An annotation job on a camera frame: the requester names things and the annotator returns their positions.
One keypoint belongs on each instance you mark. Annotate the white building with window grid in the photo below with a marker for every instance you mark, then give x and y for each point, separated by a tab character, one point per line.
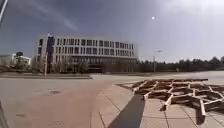
90	50

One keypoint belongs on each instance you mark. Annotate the street lamp pole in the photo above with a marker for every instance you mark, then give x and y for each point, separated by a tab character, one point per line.
154	65

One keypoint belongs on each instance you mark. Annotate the row of small trees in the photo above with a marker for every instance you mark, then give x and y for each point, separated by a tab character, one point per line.
66	67

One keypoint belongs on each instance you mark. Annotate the pale pole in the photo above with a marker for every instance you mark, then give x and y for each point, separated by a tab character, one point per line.
45	66

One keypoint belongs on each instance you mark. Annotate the low kerb strip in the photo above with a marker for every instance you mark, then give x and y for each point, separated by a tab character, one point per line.
43	76

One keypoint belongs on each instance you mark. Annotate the low white building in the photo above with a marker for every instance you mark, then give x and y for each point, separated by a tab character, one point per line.
21	60

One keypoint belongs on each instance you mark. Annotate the wooden lattice frame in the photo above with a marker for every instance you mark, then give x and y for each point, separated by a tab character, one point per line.
180	91

